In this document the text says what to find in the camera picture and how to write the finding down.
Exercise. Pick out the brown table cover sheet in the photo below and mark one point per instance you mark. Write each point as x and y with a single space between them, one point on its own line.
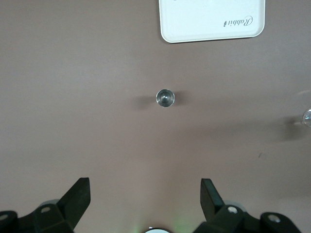
73 97

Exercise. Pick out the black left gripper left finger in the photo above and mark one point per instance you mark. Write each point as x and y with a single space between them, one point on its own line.
73 204

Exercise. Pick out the clear stemmed wine glass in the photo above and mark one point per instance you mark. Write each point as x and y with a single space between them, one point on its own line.
308 117

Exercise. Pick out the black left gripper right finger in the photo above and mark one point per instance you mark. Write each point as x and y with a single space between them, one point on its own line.
213 206

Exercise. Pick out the white rabbit print tray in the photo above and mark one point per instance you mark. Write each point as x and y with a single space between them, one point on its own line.
206 19

